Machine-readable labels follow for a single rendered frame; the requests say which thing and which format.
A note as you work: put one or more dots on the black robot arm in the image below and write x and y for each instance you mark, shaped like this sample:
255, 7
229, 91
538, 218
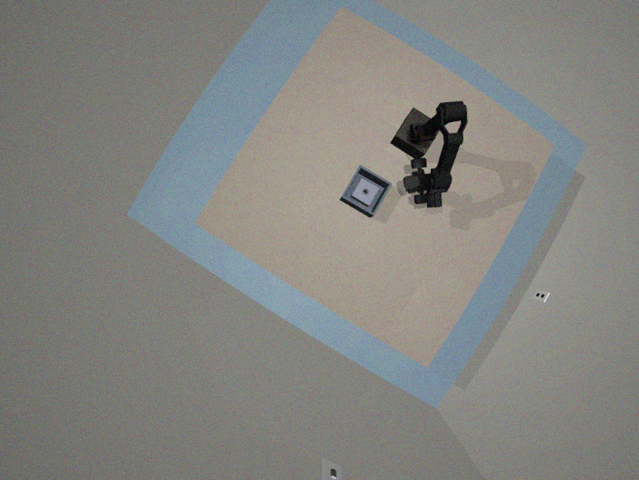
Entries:
439, 180

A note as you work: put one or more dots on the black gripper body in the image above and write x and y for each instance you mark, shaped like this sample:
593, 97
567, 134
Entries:
419, 163

